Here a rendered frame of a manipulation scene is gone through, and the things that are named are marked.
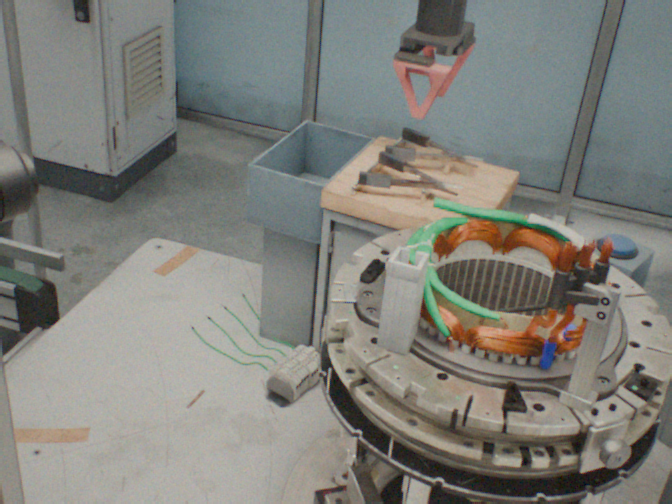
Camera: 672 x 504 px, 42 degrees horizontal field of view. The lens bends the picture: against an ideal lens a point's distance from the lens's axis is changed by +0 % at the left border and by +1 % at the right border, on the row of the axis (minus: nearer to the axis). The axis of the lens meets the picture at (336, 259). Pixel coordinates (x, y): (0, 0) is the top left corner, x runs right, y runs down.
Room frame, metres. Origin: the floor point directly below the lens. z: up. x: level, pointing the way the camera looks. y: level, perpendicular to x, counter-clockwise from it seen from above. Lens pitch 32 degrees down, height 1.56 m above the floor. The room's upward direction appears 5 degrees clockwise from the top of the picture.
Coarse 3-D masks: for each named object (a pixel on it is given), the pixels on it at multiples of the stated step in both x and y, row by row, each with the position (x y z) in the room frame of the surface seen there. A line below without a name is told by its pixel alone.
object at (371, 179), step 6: (360, 174) 0.94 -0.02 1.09; (366, 174) 0.94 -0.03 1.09; (372, 174) 0.94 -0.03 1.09; (378, 174) 0.94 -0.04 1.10; (384, 174) 0.94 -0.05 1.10; (360, 180) 0.94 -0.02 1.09; (366, 180) 0.94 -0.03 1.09; (372, 180) 0.94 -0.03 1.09; (378, 180) 0.94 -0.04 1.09; (384, 180) 0.94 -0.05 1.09; (390, 180) 0.94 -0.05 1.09; (372, 186) 0.94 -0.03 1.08; (378, 186) 0.94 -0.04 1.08; (384, 186) 0.94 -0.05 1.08; (390, 186) 0.94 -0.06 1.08
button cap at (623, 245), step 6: (612, 234) 0.94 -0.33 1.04; (618, 234) 0.94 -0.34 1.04; (612, 240) 0.92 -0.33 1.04; (618, 240) 0.93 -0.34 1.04; (624, 240) 0.93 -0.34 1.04; (630, 240) 0.93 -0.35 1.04; (612, 246) 0.91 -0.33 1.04; (618, 246) 0.91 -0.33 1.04; (624, 246) 0.91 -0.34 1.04; (630, 246) 0.92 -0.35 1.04; (612, 252) 0.91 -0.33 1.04; (618, 252) 0.91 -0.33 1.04; (624, 252) 0.91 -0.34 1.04; (630, 252) 0.91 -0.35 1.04
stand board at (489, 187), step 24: (384, 144) 1.09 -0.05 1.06; (408, 144) 1.10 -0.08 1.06; (360, 168) 1.01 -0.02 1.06; (384, 168) 1.02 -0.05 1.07; (432, 168) 1.03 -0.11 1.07; (456, 168) 1.04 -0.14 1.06; (480, 168) 1.05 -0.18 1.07; (336, 192) 0.94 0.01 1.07; (360, 192) 0.95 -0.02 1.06; (384, 192) 0.95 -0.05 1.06; (408, 192) 0.96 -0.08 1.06; (432, 192) 0.97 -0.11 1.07; (456, 192) 0.97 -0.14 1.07; (480, 192) 0.98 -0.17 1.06; (504, 192) 0.98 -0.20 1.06; (360, 216) 0.93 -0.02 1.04; (384, 216) 0.91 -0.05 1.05; (408, 216) 0.90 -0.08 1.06; (432, 216) 0.91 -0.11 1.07
